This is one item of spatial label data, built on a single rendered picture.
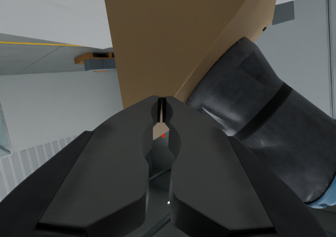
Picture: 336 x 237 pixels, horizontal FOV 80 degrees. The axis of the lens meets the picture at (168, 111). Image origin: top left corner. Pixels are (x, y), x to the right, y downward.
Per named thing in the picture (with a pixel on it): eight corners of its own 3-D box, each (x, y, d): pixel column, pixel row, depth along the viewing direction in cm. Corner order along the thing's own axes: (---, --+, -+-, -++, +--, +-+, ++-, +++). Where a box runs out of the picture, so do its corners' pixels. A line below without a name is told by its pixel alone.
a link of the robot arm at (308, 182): (280, 90, 36) (348, 142, 34) (229, 143, 39) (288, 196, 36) (305, 81, 25) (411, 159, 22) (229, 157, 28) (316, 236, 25)
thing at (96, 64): (128, 53, 572) (130, 67, 577) (112, 58, 626) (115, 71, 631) (88, 52, 485) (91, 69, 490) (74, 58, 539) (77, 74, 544)
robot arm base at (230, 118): (249, 42, 37) (294, 76, 35) (199, 103, 44) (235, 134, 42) (241, 28, 24) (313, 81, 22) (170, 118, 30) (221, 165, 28)
